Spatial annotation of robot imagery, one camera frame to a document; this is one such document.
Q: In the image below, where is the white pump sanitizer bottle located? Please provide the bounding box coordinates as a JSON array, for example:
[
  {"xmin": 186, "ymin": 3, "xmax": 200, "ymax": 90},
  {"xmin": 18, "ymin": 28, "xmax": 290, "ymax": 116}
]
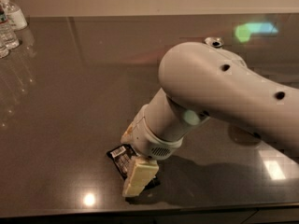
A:
[{"xmin": 0, "ymin": 0, "xmax": 28, "ymax": 31}]

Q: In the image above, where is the black rxbar chocolate wrapper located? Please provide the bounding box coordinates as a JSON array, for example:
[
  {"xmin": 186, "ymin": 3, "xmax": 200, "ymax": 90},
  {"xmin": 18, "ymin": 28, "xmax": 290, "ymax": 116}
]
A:
[{"xmin": 106, "ymin": 144, "xmax": 161, "ymax": 190}]

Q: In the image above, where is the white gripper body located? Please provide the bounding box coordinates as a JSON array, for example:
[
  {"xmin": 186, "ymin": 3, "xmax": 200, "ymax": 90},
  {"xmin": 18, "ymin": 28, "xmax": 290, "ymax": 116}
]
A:
[{"xmin": 121, "ymin": 105, "xmax": 183, "ymax": 161}]

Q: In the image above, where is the green soda can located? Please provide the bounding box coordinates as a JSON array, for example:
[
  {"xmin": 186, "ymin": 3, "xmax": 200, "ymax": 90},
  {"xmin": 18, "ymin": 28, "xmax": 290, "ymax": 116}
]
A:
[{"xmin": 205, "ymin": 36, "xmax": 224, "ymax": 49}]

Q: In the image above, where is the clear water bottle at edge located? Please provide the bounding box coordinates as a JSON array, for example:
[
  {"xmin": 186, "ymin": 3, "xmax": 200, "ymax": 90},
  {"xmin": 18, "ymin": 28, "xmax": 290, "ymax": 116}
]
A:
[{"xmin": 0, "ymin": 40, "xmax": 9, "ymax": 58}]

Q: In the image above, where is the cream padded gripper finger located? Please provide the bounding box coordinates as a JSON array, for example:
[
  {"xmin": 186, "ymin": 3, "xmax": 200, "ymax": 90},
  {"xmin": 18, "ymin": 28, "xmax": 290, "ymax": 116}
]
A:
[{"xmin": 122, "ymin": 156, "xmax": 159, "ymax": 197}]

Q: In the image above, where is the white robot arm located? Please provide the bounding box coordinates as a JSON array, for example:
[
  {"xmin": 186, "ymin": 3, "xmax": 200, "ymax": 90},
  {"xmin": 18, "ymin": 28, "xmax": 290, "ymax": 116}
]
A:
[{"xmin": 121, "ymin": 42, "xmax": 299, "ymax": 197}]

